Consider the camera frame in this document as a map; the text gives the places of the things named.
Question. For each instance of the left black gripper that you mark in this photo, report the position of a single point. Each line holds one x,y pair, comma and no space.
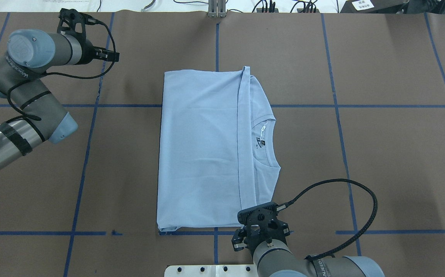
88,54

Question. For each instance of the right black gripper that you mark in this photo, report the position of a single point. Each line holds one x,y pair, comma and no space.
239,238

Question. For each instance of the light blue t-shirt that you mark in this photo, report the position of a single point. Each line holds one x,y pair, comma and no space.
216,154

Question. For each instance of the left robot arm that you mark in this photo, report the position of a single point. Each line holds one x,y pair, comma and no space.
41,117

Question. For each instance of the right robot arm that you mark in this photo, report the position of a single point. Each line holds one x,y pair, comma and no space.
273,258

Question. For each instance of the black power adapter box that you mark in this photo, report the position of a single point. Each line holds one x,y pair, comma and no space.
374,6

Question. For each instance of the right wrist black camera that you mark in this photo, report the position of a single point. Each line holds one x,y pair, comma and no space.
260,214

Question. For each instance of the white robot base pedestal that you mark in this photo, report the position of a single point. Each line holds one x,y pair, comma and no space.
241,270

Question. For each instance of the aluminium frame post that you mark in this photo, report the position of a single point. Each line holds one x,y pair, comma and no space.
217,8

